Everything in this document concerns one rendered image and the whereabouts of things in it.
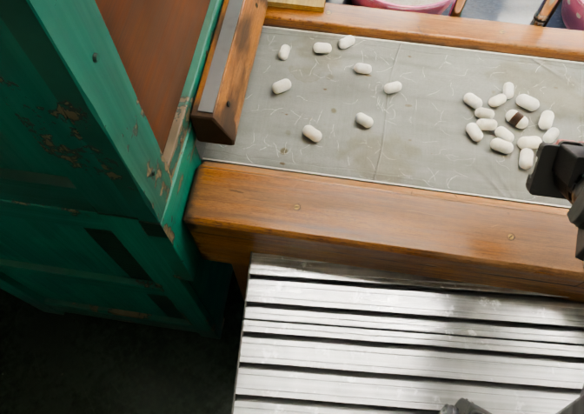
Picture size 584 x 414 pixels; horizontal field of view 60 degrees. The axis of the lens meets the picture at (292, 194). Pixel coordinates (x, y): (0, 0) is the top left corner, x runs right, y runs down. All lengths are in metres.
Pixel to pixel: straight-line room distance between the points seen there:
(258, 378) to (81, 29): 0.54
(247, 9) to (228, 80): 0.15
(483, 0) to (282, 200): 0.67
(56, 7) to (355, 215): 0.50
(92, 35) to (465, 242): 0.56
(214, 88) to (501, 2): 0.70
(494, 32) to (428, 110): 0.20
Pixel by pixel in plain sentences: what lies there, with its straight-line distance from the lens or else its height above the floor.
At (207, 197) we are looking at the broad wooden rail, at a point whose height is 0.76.
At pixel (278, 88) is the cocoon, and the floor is 0.76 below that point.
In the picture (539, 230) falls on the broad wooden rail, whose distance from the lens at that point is 0.82.
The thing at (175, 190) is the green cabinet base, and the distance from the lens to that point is 0.72.
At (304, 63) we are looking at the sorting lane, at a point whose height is 0.74.
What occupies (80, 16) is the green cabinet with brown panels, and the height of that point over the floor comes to 1.16.
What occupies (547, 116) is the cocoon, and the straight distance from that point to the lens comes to 0.94.
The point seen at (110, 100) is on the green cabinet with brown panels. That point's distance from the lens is 0.50.
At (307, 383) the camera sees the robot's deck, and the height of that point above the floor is 0.67.
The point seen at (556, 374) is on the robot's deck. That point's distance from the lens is 0.87.
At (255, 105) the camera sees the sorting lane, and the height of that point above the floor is 0.74.
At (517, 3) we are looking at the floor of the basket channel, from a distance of 1.23.
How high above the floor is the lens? 1.45
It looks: 64 degrees down
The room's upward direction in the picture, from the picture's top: straight up
